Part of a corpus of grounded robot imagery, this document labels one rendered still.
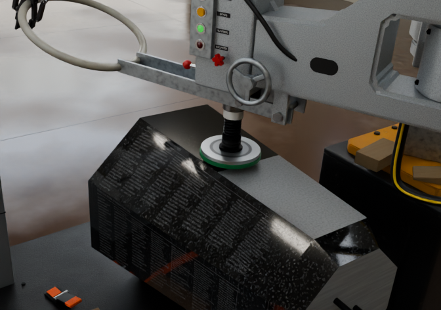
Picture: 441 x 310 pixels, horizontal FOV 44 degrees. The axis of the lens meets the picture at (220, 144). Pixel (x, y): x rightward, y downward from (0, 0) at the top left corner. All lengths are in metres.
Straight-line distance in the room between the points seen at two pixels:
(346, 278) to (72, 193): 2.06
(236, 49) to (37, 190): 2.02
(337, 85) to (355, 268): 0.54
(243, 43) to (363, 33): 0.36
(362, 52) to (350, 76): 0.08
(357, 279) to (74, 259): 1.54
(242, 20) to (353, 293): 0.89
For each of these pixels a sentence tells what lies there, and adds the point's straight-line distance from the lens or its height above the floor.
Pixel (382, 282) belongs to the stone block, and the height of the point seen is 0.61.
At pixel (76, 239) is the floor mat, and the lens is 2.96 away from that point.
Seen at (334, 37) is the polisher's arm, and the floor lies 1.36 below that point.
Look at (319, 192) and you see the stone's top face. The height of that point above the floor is 0.82.
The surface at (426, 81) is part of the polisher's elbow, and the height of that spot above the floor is 1.29.
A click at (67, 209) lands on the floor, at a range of 3.23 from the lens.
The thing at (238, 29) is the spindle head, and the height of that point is 1.33.
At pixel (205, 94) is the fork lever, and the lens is 1.85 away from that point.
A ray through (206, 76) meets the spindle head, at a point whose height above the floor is 1.16.
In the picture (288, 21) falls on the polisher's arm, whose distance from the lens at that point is 1.62.
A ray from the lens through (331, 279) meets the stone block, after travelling 1.64.
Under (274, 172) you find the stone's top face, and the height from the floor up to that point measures 0.82.
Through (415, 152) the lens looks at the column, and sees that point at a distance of 2.31.
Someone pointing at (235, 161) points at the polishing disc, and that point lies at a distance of 1.85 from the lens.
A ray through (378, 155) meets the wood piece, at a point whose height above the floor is 0.83.
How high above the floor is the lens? 1.75
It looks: 26 degrees down
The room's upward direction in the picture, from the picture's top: 4 degrees clockwise
